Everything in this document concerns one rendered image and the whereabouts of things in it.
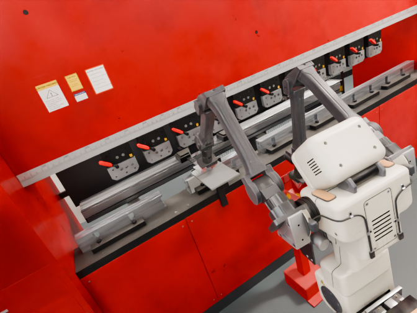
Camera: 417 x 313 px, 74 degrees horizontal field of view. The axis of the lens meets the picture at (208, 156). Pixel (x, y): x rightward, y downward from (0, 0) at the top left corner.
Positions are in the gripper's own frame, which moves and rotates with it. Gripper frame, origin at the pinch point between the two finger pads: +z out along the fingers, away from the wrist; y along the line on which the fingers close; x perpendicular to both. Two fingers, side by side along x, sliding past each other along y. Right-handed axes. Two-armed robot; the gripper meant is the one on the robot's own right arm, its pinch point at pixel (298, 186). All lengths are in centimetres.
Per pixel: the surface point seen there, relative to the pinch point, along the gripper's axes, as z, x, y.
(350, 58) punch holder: -34, -95, 41
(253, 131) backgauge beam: 3, -21, 63
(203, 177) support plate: -13, 42, 31
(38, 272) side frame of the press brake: -20, 129, 24
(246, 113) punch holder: -31, 0, 43
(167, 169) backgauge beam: -1, 51, 67
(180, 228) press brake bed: 7, 65, 26
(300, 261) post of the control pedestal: 54, 8, -12
